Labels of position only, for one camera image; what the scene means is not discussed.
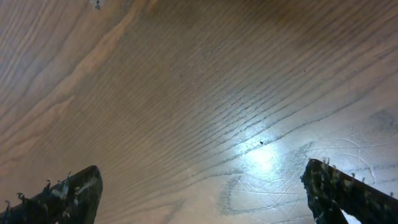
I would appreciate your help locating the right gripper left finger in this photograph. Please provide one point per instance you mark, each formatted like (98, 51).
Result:
(74, 200)

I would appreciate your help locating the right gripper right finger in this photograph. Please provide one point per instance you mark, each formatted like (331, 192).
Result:
(332, 193)

